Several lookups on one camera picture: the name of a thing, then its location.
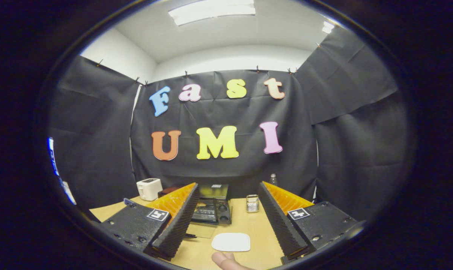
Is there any black backdrop cloth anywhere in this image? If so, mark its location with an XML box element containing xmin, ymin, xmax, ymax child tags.
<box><xmin>48</xmin><ymin>26</ymin><xmax>414</xmax><ymax>222</ymax></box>

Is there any black electric oven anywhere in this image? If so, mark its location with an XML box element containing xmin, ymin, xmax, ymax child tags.
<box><xmin>185</xmin><ymin>184</ymin><xmax>233</xmax><ymax>239</ymax></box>

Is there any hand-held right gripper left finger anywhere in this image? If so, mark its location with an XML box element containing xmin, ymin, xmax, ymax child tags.
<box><xmin>98</xmin><ymin>182</ymin><xmax>200</xmax><ymax>262</ymax></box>

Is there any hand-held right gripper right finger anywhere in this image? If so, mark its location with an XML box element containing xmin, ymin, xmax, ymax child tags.
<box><xmin>258</xmin><ymin>181</ymin><xmax>360</xmax><ymax>264</ymax></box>

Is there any white plate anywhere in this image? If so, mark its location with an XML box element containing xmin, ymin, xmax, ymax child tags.
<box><xmin>211</xmin><ymin>232</ymin><xmax>251</xmax><ymax>252</ymax></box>

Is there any white toaster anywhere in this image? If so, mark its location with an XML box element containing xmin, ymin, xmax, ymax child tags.
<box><xmin>136</xmin><ymin>178</ymin><xmax>163</xmax><ymax>201</ymax></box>

